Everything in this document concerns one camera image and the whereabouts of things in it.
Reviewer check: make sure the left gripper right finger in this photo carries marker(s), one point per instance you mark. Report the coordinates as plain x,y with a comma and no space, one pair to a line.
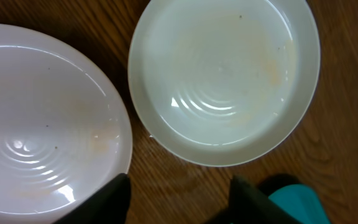
251,204

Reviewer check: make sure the teal plastic tray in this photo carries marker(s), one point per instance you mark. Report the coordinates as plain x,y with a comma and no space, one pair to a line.
301,202

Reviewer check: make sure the white plate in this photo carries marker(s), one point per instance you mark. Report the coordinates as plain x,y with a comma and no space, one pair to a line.
221,83
64,129

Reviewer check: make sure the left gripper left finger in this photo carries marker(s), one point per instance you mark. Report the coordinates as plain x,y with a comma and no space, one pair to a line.
109,205

